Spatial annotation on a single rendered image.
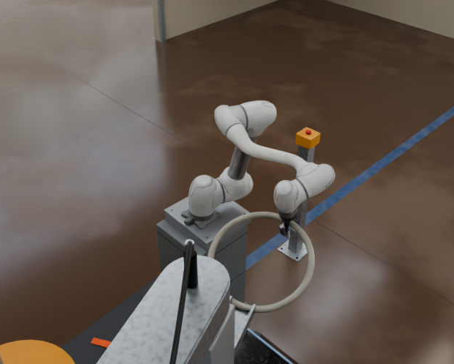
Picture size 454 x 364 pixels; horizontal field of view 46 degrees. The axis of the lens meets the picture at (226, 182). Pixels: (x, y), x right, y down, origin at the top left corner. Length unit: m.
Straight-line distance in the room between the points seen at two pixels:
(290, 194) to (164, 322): 0.90
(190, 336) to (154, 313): 0.14
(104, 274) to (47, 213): 0.92
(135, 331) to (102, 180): 3.55
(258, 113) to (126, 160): 2.77
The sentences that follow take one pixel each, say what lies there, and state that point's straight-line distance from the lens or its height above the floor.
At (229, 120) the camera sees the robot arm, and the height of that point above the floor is 1.65.
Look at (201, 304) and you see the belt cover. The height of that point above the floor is 1.74.
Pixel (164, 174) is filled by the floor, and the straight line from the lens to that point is 5.01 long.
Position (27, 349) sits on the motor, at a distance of 1.07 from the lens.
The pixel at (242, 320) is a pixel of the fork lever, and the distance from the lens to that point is 2.34.
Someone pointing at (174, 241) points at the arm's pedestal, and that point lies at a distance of 3.19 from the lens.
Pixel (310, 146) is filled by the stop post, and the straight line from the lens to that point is 3.56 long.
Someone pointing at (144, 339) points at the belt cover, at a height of 1.74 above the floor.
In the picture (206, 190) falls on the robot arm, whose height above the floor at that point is 1.11.
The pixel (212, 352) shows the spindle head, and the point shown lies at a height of 1.57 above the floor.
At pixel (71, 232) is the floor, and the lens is 4.54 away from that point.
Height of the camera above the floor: 2.97
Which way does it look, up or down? 37 degrees down
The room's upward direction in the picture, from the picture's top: straight up
